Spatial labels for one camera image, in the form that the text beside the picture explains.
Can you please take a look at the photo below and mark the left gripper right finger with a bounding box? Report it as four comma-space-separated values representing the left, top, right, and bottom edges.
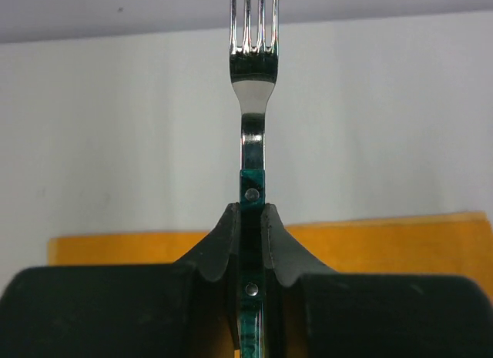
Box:
261, 204, 492, 357

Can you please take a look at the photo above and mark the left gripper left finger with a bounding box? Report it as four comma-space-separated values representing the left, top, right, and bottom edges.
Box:
1, 203, 240, 357

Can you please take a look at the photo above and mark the orange Mickey Mouse placemat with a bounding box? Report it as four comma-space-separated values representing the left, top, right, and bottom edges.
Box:
47, 212, 492, 295

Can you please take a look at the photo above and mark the green handled fork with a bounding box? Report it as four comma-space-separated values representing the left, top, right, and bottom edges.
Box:
229, 0, 279, 357

